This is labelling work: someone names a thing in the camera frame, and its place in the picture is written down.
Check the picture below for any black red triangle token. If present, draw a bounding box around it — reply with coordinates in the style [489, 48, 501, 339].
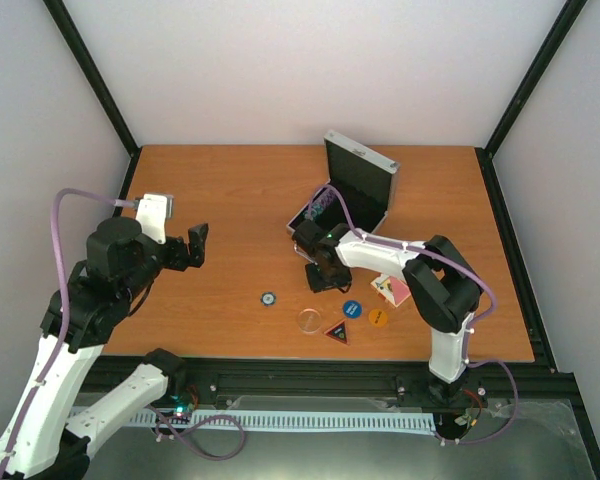
[323, 320, 349, 345]

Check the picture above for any white cable duct strip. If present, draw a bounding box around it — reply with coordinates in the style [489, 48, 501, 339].
[125, 409, 436, 436]

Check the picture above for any purple poker chip stack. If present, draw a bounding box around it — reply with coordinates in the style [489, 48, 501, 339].
[305, 189, 336, 221]

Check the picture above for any clear round disc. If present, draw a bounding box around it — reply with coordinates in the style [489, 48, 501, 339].
[296, 308, 322, 334]

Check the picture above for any pink playing card deck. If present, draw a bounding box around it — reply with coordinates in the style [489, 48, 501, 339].
[370, 274, 411, 308]

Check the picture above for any blue round token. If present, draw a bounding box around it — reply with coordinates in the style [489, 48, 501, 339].
[342, 300, 363, 319]

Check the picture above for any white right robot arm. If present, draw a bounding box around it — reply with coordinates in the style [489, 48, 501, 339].
[292, 220, 485, 384]

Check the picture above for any aluminium poker case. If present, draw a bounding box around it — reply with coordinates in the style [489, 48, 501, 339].
[287, 130, 401, 233]

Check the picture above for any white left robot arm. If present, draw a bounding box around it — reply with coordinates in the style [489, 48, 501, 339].
[0, 188, 209, 479]

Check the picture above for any blue white poker chip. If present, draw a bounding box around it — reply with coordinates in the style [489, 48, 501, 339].
[260, 291, 277, 306]

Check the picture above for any orange round token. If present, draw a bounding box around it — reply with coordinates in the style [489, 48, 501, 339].
[368, 308, 389, 328]

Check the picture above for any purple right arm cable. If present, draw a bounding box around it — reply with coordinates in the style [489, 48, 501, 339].
[305, 183, 521, 444]

